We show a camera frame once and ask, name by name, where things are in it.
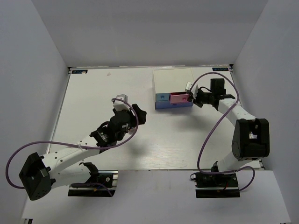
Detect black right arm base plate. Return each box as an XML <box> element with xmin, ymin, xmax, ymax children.
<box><xmin>190</xmin><ymin>172</ymin><xmax>240</xmax><ymax>198</ymax></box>

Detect pink small drawer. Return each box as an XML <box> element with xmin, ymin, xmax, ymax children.
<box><xmin>170</xmin><ymin>92</ymin><xmax>189</xmax><ymax>104</ymax></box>

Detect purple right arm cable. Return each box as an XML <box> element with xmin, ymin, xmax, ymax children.
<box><xmin>192</xmin><ymin>72</ymin><xmax>255</xmax><ymax>192</ymax></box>

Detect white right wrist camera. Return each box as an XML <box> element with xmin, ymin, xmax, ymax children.
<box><xmin>185</xmin><ymin>82</ymin><xmax>199</xmax><ymax>101</ymax></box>

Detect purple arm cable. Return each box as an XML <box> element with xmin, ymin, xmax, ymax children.
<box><xmin>192</xmin><ymin>72</ymin><xmax>255</xmax><ymax>192</ymax></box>
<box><xmin>5</xmin><ymin>98</ymin><xmax>141</xmax><ymax>196</ymax></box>

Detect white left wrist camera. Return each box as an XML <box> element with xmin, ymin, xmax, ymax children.
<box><xmin>112</xmin><ymin>94</ymin><xmax>130</xmax><ymax>112</ymax></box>

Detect light blue small drawer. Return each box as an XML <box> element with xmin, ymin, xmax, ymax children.
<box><xmin>156</xmin><ymin>93</ymin><xmax>170</xmax><ymax>101</ymax></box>

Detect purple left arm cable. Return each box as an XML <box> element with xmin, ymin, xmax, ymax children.
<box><xmin>5</xmin><ymin>98</ymin><xmax>141</xmax><ymax>196</ymax></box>

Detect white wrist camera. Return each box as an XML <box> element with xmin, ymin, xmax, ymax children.
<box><xmin>185</xmin><ymin>82</ymin><xmax>199</xmax><ymax>101</ymax></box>
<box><xmin>112</xmin><ymin>94</ymin><xmax>130</xmax><ymax>112</ymax></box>

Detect blue wide bottom drawer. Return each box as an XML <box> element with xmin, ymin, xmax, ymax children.
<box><xmin>155</xmin><ymin>101</ymin><xmax>193</xmax><ymax>110</ymax></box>

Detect white mini drawer cabinet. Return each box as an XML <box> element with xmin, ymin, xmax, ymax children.
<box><xmin>152</xmin><ymin>68</ymin><xmax>194</xmax><ymax>102</ymax></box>

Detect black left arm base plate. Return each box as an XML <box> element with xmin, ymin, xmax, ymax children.
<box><xmin>68</xmin><ymin>171</ymin><xmax>118</xmax><ymax>197</ymax></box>

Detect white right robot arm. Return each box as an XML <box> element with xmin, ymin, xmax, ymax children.
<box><xmin>186</xmin><ymin>78</ymin><xmax>270</xmax><ymax>186</ymax></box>

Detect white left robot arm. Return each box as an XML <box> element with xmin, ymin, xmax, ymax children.
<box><xmin>19</xmin><ymin>104</ymin><xmax>147</xmax><ymax>201</ymax></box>

